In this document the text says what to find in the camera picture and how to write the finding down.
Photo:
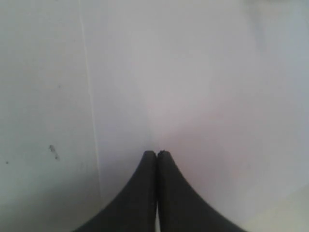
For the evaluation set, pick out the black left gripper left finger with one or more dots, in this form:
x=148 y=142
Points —
x=134 y=208

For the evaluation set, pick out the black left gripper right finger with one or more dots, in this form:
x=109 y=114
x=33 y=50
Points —
x=180 y=208

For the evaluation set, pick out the white paper sheet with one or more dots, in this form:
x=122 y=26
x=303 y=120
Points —
x=223 y=85

